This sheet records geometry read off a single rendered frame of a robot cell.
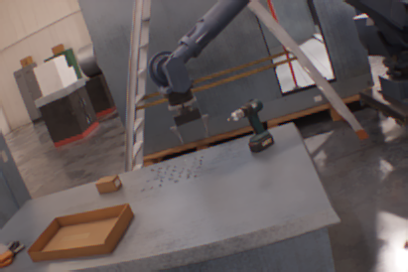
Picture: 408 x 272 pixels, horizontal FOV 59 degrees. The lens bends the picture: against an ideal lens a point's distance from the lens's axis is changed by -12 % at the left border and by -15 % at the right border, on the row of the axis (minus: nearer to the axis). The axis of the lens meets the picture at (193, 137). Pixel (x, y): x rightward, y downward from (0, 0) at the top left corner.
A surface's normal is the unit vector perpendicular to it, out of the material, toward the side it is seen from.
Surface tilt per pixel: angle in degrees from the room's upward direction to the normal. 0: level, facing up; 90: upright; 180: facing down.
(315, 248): 90
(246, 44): 90
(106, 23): 90
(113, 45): 90
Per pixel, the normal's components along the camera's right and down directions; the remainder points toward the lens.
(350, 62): -0.14, 0.33
